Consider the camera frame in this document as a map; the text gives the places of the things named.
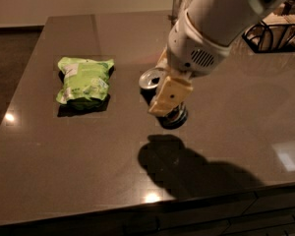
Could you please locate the green chip bag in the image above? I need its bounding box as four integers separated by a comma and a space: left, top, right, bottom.
56, 57, 114, 110

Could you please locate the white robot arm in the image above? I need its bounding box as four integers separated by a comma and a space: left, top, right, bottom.
148, 0, 286, 117

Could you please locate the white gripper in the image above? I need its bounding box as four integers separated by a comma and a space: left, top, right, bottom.
148, 11, 233, 117

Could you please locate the blue pepsi can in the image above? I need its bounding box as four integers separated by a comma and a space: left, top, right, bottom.
139, 67, 193, 130

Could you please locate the black wire basket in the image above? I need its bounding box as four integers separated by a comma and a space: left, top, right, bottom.
242, 0, 295, 53

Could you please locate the clear glass jar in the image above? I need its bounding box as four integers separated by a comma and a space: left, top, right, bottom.
170, 0, 201, 27

